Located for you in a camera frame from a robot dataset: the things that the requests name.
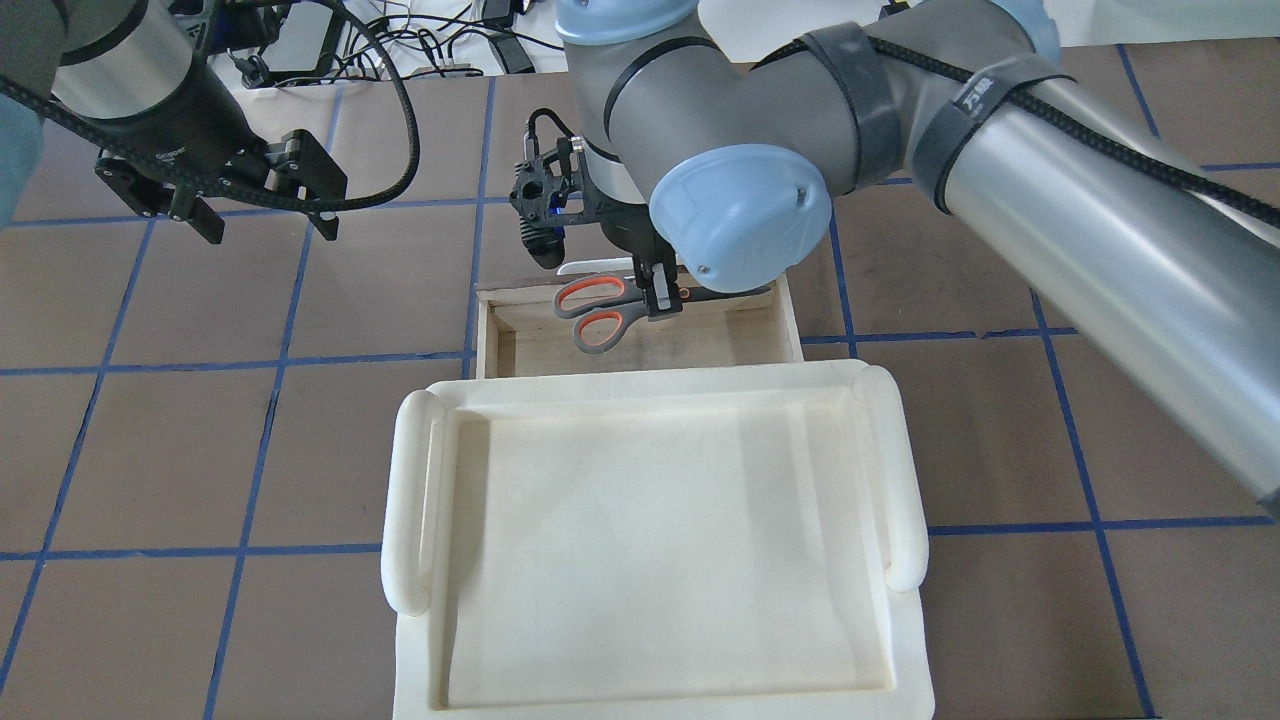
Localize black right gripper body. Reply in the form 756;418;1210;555
575;140;671;263

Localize black power brick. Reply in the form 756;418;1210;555
488;33;536;76

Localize light wooden drawer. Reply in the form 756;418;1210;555
474;275;804;379

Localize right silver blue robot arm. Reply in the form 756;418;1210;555
556;1;1279;516

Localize orange grey scissors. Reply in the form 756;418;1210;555
553;272;771;355

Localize cream plastic tray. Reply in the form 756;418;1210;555
381;360;934;719

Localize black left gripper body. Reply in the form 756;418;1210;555
95;95;347;217

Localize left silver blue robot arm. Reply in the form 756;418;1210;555
3;1;348;243

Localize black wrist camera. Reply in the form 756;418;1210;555
509;108;582;270

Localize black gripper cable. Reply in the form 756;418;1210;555
0;0;421;213

